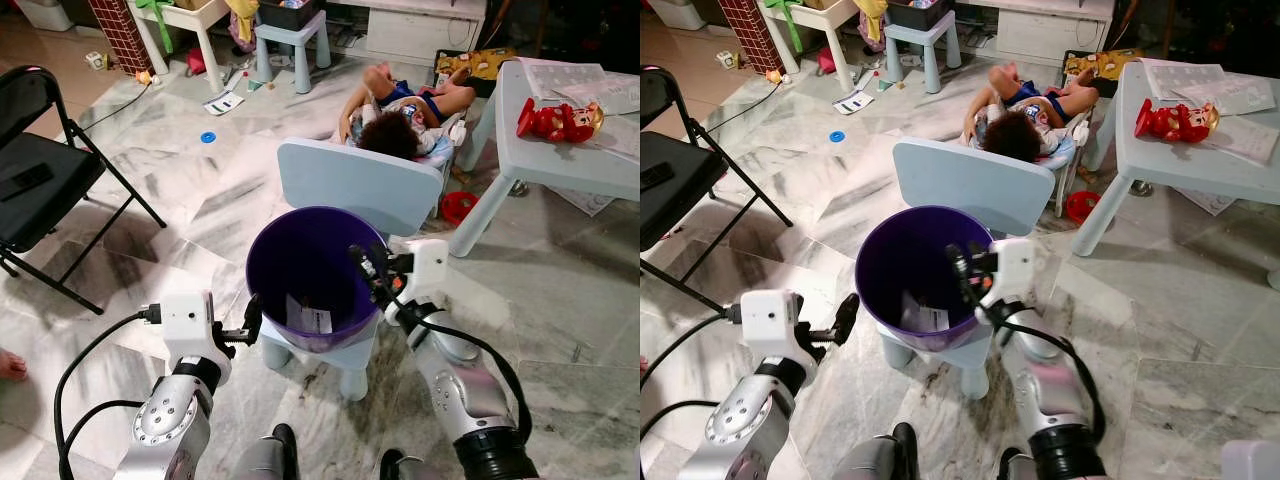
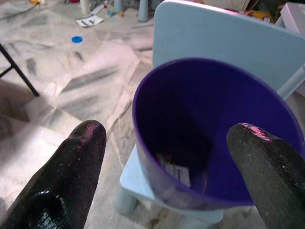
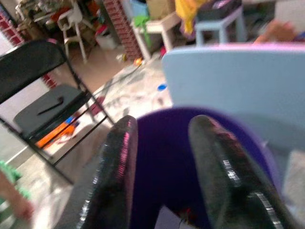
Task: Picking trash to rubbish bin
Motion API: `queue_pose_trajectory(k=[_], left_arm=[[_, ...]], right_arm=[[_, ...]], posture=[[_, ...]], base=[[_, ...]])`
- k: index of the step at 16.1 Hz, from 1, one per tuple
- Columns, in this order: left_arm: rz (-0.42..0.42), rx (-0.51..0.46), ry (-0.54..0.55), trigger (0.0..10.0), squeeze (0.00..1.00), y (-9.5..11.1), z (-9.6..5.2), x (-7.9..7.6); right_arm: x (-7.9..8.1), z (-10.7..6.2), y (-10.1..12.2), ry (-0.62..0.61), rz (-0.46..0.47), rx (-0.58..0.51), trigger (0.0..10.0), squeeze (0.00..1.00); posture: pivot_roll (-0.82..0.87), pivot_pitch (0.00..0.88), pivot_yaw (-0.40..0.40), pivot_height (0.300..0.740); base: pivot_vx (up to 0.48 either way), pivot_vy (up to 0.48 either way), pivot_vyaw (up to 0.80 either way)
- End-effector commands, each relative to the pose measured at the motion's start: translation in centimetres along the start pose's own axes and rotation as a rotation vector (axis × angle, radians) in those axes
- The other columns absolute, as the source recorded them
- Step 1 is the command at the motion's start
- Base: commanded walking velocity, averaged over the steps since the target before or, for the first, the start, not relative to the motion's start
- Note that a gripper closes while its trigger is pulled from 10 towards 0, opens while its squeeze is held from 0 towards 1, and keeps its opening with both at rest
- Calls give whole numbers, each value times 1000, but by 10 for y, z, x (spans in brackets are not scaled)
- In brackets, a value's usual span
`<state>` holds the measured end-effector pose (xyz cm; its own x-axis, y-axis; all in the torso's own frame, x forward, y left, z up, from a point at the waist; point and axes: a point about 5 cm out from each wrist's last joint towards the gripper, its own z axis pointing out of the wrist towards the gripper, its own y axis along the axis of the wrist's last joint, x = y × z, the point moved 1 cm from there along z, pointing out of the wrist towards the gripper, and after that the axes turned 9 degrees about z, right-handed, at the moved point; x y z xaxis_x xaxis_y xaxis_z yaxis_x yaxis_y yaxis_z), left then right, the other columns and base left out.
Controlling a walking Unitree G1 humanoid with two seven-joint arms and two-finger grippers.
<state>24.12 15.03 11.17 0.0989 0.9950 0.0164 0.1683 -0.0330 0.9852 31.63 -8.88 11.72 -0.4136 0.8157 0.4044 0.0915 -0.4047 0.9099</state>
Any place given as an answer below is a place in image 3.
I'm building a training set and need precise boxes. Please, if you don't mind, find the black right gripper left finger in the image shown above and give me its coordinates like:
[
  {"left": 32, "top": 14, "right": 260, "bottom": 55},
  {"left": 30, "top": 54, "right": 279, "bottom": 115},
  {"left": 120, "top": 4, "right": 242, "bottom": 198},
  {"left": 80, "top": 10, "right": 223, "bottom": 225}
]
[{"left": 54, "top": 115, "right": 139, "bottom": 229}]

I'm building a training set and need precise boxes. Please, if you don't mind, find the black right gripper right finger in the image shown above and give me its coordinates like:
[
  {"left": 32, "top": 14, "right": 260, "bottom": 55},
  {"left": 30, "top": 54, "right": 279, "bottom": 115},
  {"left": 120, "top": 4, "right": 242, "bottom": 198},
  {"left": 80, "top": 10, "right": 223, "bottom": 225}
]
[{"left": 188, "top": 115, "right": 296, "bottom": 229}]

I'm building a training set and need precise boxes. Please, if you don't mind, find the red wrapper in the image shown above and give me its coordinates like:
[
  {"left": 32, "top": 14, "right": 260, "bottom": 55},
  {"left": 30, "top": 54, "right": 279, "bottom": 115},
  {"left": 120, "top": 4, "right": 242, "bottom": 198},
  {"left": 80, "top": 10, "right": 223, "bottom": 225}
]
[{"left": 177, "top": 207, "right": 200, "bottom": 226}]

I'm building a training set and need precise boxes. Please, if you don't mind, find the purple rubbish bin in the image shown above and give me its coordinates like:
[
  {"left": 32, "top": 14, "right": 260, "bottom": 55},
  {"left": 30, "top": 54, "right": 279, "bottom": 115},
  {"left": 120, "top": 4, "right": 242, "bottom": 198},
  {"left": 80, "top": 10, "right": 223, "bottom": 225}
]
[{"left": 130, "top": 107, "right": 284, "bottom": 229}]

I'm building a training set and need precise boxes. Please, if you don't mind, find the white plastic bin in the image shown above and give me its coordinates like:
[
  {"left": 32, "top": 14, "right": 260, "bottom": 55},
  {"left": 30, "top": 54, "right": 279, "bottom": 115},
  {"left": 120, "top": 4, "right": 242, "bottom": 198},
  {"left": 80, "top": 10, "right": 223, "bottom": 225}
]
[{"left": 96, "top": 32, "right": 118, "bottom": 50}]

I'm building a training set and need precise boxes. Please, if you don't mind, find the orange toy gun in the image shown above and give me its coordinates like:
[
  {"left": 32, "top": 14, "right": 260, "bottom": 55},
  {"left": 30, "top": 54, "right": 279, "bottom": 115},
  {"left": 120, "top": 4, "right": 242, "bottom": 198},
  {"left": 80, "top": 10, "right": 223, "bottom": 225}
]
[{"left": 35, "top": 116, "right": 81, "bottom": 148}]

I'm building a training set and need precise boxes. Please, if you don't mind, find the thin black curved object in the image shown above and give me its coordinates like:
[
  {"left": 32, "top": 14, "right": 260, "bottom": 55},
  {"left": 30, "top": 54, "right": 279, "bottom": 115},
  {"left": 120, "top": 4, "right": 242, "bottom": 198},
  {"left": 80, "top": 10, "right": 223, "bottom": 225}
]
[{"left": 37, "top": 96, "right": 65, "bottom": 116}]

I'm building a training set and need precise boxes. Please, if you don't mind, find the light blue plastic chair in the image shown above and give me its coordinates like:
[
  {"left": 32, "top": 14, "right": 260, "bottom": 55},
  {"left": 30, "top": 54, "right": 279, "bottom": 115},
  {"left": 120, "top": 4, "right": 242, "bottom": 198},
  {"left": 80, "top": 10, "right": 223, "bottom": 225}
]
[{"left": 162, "top": 43, "right": 305, "bottom": 158}]

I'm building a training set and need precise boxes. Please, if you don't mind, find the person in green clothing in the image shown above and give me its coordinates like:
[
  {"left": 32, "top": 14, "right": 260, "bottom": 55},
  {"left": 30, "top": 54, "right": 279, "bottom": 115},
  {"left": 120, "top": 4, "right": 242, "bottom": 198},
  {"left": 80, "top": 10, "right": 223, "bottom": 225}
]
[{"left": 0, "top": 160, "right": 35, "bottom": 226}]

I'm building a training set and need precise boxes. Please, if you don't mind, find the black folding chair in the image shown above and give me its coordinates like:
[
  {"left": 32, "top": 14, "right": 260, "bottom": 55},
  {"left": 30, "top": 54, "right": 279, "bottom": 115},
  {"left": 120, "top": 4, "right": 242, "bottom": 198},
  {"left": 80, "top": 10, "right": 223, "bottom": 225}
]
[{"left": 0, "top": 39, "right": 116, "bottom": 186}]

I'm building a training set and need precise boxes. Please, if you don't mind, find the red white patterned box stack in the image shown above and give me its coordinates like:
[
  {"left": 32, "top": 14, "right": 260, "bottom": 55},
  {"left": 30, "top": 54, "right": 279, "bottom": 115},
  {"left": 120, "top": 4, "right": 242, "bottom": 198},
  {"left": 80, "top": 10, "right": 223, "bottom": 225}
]
[{"left": 102, "top": 0, "right": 143, "bottom": 62}]

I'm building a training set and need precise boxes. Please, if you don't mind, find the green cloth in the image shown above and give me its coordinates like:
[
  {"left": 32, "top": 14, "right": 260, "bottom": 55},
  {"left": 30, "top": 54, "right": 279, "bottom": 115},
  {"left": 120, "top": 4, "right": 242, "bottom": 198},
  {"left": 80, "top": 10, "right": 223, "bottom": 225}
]
[{"left": 133, "top": 15, "right": 152, "bottom": 46}]

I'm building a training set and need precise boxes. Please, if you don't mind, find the white low bench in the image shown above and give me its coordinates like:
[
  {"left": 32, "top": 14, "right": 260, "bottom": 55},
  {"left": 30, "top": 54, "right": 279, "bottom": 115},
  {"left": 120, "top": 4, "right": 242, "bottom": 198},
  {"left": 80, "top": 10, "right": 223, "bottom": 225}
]
[{"left": 130, "top": 11, "right": 183, "bottom": 62}]

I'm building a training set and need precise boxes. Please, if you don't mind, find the white high chair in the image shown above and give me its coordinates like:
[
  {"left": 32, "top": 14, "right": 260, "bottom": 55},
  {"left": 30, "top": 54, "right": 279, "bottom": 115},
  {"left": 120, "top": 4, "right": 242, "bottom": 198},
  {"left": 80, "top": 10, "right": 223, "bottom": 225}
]
[{"left": 56, "top": 1, "right": 96, "bottom": 64}]

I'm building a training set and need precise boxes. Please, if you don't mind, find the light blue stool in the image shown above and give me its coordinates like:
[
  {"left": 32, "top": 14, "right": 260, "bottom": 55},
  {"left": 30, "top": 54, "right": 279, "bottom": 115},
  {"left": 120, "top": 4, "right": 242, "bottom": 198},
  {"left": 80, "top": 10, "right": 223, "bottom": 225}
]
[{"left": 194, "top": 6, "right": 247, "bottom": 47}]

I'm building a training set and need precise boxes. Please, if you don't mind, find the light blue storage box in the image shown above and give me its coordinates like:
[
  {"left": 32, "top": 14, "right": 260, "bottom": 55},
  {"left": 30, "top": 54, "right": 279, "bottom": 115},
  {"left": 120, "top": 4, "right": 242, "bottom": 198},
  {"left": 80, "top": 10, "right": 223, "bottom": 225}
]
[{"left": 130, "top": 0, "right": 150, "bottom": 17}]

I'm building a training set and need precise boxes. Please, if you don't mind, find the dark bag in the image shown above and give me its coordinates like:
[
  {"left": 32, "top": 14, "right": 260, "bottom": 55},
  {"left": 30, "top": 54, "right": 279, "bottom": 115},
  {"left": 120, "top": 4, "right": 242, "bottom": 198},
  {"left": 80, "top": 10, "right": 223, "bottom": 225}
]
[{"left": 196, "top": 0, "right": 244, "bottom": 21}]

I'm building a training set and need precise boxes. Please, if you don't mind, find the yellow cloth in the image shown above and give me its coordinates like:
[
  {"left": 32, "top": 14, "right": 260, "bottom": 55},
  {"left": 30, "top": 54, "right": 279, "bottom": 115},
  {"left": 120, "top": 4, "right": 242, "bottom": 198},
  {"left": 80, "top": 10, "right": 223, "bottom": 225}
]
[{"left": 174, "top": 0, "right": 207, "bottom": 34}]

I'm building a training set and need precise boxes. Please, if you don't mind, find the brown cardboard box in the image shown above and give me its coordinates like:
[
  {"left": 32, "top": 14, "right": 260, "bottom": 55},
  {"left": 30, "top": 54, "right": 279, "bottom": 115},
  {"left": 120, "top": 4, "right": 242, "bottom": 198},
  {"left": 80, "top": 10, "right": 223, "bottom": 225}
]
[{"left": 146, "top": 0, "right": 176, "bottom": 14}]

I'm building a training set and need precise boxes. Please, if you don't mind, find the red drawer shelf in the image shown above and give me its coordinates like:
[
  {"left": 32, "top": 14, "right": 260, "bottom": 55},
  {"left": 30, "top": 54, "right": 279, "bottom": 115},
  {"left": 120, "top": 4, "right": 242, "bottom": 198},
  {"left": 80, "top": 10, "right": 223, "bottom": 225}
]
[{"left": 0, "top": 11, "right": 24, "bottom": 43}]

